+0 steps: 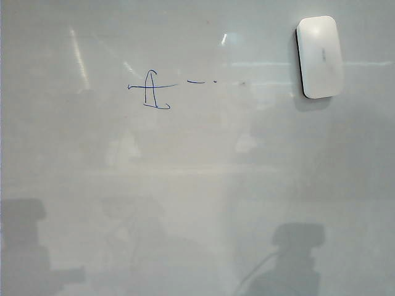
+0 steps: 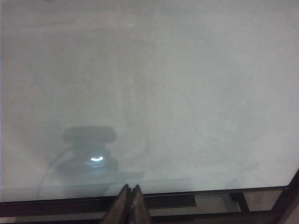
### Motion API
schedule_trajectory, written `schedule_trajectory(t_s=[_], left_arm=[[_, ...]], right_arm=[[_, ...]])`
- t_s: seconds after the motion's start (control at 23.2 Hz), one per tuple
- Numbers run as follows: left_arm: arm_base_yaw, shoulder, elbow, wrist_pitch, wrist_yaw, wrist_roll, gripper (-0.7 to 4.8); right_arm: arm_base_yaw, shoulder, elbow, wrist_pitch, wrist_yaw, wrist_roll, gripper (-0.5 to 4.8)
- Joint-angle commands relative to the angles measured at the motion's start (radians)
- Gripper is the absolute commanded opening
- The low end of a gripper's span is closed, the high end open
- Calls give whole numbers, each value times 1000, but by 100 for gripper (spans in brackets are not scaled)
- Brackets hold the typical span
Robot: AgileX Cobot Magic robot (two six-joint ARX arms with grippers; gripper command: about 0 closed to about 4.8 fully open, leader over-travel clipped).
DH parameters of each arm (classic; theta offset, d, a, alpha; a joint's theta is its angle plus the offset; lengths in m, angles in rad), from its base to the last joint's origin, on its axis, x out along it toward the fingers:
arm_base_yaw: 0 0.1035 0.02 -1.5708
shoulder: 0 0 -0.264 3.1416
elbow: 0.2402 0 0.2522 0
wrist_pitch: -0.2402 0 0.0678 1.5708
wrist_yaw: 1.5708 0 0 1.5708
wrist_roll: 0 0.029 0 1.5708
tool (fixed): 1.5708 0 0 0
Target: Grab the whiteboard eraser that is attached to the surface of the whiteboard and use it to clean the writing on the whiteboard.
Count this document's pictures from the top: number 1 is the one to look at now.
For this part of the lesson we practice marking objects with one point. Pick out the white rounded whiteboard eraser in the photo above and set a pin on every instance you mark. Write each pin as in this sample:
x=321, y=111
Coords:
x=321, y=55

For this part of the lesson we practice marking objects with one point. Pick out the glossy white whiteboard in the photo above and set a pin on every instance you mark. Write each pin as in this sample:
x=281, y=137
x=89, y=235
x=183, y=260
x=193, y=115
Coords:
x=197, y=185

